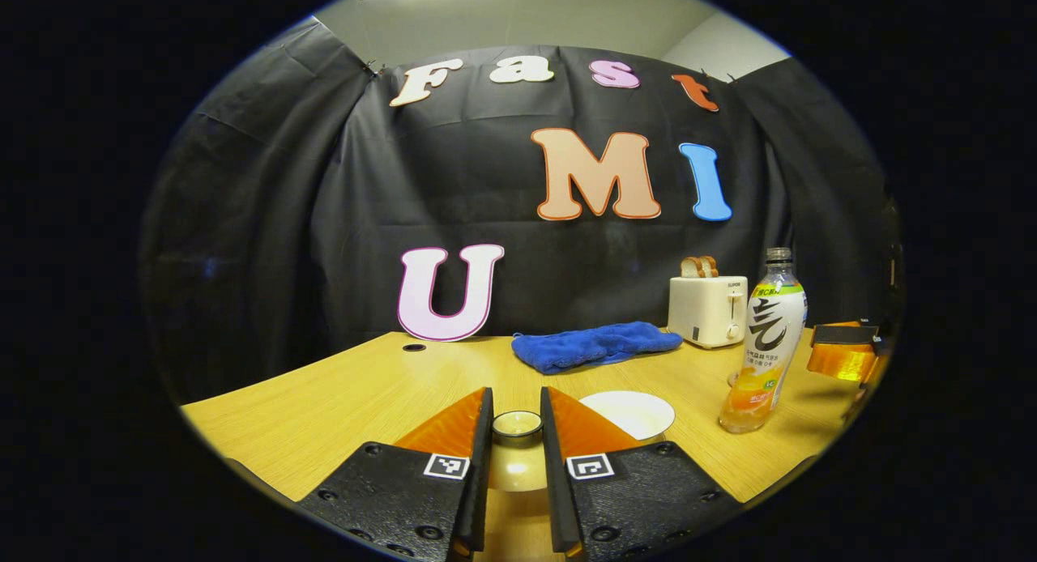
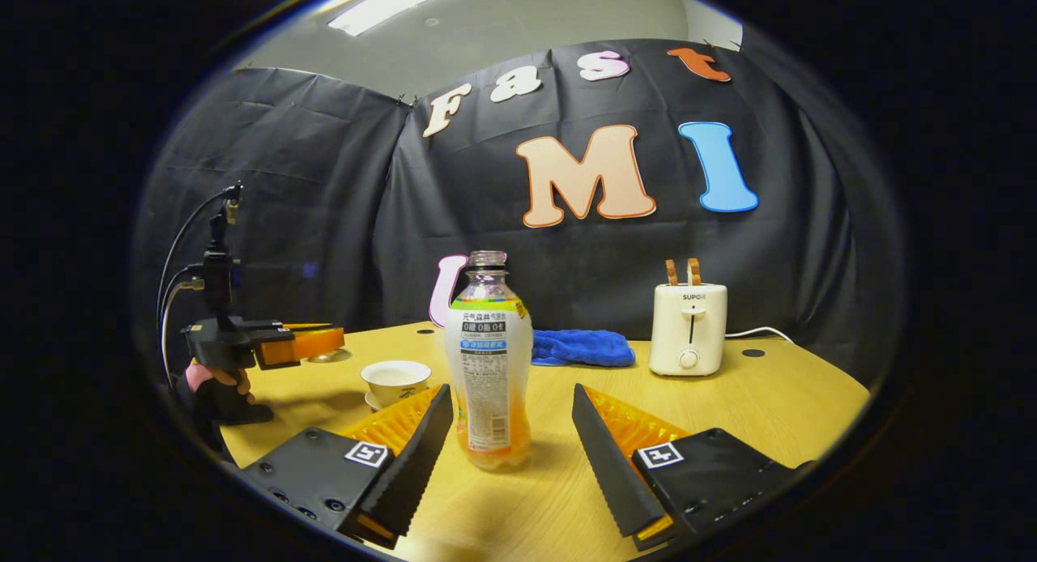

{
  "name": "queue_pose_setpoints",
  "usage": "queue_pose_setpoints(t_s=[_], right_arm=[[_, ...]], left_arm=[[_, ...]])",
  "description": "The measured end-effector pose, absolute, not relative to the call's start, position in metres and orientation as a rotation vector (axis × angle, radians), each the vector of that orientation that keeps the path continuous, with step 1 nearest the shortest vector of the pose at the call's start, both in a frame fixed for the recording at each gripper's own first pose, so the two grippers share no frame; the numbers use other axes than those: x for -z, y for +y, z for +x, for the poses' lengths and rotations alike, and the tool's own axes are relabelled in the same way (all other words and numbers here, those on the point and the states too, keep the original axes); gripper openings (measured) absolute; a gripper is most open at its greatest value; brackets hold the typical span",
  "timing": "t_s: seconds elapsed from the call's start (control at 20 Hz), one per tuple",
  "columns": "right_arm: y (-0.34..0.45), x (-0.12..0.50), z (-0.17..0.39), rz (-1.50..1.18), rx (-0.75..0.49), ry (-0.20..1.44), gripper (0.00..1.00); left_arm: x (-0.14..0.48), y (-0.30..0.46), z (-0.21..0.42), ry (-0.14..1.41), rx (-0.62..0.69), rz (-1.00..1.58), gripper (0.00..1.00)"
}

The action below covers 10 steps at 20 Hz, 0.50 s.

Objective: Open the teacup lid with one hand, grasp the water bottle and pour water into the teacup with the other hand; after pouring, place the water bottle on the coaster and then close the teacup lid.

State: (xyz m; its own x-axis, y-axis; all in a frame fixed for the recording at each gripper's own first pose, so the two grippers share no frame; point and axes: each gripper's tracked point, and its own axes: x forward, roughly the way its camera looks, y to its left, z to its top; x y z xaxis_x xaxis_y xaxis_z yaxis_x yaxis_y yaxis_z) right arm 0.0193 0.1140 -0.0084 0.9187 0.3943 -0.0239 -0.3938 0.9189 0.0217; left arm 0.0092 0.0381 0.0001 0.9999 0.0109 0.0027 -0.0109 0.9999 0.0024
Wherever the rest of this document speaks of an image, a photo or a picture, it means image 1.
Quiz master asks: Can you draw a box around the yellow ceramic teacup lid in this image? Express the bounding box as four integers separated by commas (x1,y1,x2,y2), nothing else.
486,411,552,494

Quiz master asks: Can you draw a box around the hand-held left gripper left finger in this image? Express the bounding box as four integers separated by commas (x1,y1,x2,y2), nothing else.
296,386,495,562

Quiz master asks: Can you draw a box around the black backdrop cloth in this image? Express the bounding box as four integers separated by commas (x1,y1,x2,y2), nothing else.
138,15,904,405

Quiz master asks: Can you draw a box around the white toaster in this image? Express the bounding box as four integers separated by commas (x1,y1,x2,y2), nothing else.
668,275,749,350

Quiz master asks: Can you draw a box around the yellow ceramic teacup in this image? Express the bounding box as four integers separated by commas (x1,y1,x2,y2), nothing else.
579,390,676,442

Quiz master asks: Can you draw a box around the blue towel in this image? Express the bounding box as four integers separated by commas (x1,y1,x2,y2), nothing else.
511,321,684,376

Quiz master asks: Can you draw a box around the clear plastic water bottle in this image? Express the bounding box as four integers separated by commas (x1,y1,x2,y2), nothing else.
719,248,809,434

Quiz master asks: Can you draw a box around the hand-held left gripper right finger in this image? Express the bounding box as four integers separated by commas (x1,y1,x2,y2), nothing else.
539,386,742,562

